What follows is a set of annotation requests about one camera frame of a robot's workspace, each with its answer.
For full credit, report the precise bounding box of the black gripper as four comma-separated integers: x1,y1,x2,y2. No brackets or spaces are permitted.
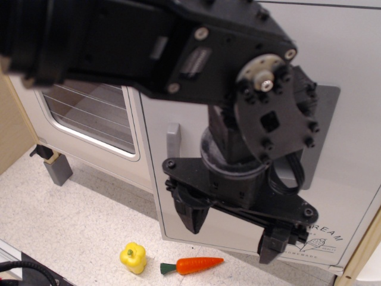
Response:
162,130,318,264

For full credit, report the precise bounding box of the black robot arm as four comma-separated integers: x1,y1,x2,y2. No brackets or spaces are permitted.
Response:
1,1,319,264

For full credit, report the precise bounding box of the orange toy carrot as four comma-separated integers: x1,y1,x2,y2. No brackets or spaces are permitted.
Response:
160,257,224,275

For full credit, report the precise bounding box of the yellow toy bell pepper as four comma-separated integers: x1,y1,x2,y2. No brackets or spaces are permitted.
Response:
120,242,147,274

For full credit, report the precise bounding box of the white toy oven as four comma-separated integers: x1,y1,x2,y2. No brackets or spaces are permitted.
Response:
10,76,152,192

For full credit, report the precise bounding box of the grey oven leg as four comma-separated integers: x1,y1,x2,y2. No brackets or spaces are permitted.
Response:
44,154,73,186

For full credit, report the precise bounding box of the light wooden side panel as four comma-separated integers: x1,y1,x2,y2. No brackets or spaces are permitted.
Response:
1,73,39,173

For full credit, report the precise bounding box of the grey fridge door handle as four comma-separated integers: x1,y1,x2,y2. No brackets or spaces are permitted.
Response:
166,123,182,158

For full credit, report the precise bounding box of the light wooden post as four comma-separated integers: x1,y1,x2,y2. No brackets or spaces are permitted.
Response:
333,208,380,286

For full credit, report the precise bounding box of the black clamp bracket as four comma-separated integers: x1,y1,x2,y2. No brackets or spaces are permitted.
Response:
29,144,54,160

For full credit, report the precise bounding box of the black cable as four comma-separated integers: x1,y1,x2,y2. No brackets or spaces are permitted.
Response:
0,260,74,286

